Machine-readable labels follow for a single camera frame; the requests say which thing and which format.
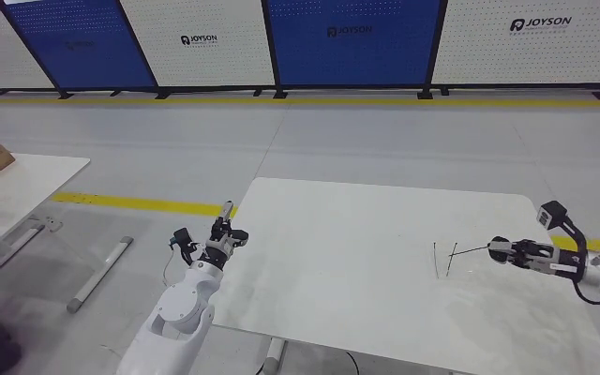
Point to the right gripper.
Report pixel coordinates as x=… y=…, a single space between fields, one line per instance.
x=555 y=262

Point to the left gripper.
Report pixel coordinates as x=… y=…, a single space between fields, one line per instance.
x=216 y=252

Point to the thin black zip tie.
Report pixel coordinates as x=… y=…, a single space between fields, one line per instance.
x=436 y=260
x=451 y=259
x=469 y=250

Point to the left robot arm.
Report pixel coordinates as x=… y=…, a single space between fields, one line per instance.
x=178 y=323

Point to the white partition panel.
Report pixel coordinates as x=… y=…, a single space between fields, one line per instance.
x=201 y=47
x=515 y=51
x=19 y=61

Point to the white side table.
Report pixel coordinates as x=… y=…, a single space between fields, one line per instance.
x=33 y=183

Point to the blue partition panel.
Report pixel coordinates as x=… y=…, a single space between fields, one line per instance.
x=84 y=47
x=351 y=51

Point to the brown cardboard box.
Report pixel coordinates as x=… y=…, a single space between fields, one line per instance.
x=4 y=157

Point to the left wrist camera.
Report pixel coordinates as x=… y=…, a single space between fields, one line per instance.
x=184 y=239

